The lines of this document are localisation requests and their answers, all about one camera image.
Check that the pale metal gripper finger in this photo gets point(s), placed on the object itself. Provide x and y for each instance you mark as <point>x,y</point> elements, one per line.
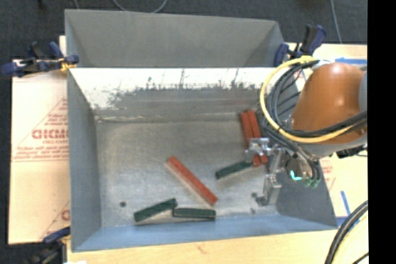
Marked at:
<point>270,185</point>
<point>258,146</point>

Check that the red-brown flat block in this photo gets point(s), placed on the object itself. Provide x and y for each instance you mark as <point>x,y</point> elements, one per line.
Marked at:
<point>255,125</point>
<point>246,128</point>
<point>193,180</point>

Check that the dark green flat block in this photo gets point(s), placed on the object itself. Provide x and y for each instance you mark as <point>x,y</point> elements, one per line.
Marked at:
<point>154,209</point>
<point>233,169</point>
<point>194,213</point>

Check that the grey metal bin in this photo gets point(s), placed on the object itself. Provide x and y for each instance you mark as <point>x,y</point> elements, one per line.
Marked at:
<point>148,148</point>

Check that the cardboard board with red print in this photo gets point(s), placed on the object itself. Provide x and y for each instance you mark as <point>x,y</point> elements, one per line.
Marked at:
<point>37,164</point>

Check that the black cylinder on white bracket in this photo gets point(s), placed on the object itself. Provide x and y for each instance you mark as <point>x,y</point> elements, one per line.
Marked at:
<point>351,152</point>

